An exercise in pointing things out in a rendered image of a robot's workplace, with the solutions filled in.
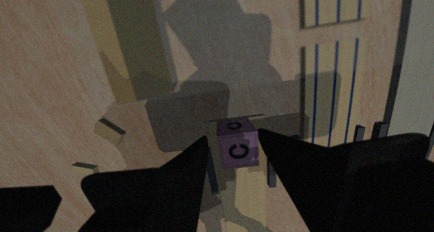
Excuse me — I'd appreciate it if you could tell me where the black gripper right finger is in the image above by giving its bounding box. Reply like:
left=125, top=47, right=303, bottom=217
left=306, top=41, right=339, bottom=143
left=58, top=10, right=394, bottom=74
left=258, top=128, right=430, bottom=232

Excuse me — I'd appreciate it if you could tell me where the purple labelled cube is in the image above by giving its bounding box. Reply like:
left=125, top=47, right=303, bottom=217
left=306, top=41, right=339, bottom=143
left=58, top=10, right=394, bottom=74
left=216, top=117, right=259, bottom=170

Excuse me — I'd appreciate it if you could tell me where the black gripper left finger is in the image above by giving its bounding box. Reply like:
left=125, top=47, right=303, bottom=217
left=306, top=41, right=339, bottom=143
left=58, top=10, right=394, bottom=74
left=81, top=136, right=208, bottom=232

